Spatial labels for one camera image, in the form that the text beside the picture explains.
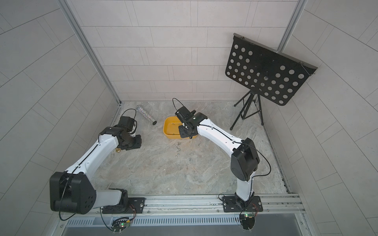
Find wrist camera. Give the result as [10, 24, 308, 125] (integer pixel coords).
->
[175, 106, 196, 123]
[118, 116, 137, 134]

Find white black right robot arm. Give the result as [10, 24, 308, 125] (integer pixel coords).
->
[175, 111, 260, 202]

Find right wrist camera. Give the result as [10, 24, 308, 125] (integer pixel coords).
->
[175, 106, 196, 123]

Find circuit board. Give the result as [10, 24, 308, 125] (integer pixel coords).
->
[111, 217, 132, 234]
[239, 214, 256, 230]

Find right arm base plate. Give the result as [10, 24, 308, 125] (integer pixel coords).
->
[221, 195, 263, 213]

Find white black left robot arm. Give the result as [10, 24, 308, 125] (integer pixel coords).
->
[49, 126, 142, 214]

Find aluminium mounting rail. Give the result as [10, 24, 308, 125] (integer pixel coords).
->
[58, 194, 305, 219]

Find right circuit board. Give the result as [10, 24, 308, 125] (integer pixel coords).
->
[239, 214, 256, 230]

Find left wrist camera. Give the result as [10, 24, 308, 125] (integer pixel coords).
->
[118, 116, 137, 134]

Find yellow plastic storage box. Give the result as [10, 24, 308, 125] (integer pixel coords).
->
[163, 116, 190, 139]

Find black music stand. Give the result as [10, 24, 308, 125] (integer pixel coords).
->
[225, 33, 317, 120]

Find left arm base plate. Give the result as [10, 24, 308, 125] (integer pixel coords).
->
[102, 197, 146, 214]

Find glittery silver tube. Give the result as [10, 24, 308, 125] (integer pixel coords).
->
[136, 105, 157, 125]

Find left circuit board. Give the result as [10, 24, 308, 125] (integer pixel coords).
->
[111, 217, 132, 234]

